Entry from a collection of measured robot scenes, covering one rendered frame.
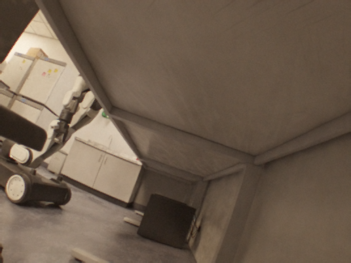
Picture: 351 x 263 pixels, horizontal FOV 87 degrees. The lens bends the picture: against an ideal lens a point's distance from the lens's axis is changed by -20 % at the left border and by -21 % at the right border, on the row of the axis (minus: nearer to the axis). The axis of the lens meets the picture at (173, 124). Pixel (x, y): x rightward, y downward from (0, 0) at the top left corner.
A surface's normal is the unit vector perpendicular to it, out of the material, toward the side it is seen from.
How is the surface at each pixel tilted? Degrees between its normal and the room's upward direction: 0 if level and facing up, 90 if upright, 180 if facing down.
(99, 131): 90
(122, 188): 90
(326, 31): 180
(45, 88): 90
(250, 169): 90
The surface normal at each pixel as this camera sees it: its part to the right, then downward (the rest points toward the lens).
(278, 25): -0.33, 0.90
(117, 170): 0.04, -0.29
